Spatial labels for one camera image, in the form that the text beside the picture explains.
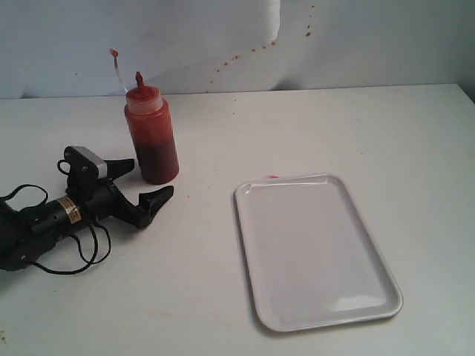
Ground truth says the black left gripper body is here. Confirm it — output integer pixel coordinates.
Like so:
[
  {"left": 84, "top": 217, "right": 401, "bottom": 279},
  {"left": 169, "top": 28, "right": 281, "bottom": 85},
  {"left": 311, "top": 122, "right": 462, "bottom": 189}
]
[{"left": 66, "top": 169, "right": 140, "bottom": 228}]

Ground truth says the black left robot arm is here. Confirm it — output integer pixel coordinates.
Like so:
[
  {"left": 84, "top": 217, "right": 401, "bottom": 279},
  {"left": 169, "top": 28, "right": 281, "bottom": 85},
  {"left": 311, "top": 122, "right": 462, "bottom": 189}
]
[{"left": 1, "top": 159, "right": 174, "bottom": 275}]

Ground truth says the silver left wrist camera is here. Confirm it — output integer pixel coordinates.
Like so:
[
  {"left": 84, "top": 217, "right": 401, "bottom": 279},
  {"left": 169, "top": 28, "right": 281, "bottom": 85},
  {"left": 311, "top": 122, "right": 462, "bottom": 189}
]
[{"left": 64, "top": 146, "right": 108, "bottom": 179}]

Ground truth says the white rectangular plastic tray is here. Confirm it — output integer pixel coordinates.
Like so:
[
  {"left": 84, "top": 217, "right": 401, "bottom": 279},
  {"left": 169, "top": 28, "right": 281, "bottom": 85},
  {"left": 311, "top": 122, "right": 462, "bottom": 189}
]
[{"left": 234, "top": 174, "right": 403, "bottom": 332}]

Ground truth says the red sauce squeeze bottle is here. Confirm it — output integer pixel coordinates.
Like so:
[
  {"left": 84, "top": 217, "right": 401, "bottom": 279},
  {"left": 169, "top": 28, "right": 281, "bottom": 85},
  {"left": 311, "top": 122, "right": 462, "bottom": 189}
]
[{"left": 109, "top": 48, "right": 180, "bottom": 185}]

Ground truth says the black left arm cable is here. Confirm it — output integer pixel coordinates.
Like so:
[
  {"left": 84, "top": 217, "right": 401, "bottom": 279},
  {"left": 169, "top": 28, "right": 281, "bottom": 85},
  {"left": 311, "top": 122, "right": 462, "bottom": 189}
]
[{"left": 0, "top": 184, "right": 112, "bottom": 276}]

